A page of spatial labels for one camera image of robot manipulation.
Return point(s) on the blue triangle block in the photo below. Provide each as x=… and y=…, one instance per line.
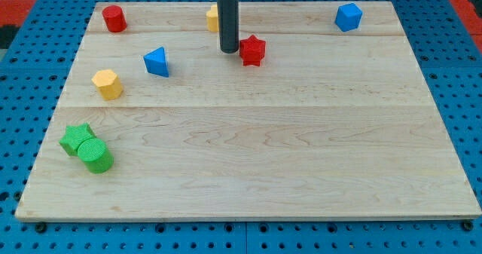
x=156, y=62

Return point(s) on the blue cube block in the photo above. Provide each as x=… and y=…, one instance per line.
x=348, y=17

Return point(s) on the green cylinder block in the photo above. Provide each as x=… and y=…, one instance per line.
x=95, y=155

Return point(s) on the red cylinder block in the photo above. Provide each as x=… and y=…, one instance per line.
x=114, y=18

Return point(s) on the yellow block behind rod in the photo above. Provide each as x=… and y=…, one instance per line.
x=212, y=19

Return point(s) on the yellow hexagon block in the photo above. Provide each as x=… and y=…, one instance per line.
x=108, y=84

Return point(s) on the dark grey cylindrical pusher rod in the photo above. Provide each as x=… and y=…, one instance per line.
x=228, y=25

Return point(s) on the red star block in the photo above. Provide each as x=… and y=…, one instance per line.
x=252, y=50

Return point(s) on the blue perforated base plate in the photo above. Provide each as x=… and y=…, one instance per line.
x=35, y=69

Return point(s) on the light wooden board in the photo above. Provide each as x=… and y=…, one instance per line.
x=332, y=126

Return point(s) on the green star block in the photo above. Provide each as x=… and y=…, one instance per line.
x=74, y=136

